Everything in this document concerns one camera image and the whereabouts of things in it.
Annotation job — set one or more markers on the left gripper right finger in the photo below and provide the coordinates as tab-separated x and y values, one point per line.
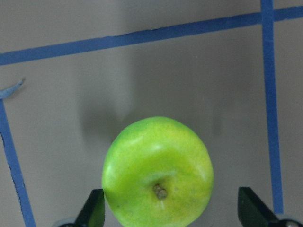
252	211

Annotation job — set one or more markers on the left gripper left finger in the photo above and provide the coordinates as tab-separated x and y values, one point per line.
93	211

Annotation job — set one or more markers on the green apple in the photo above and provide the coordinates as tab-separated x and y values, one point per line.
157	173

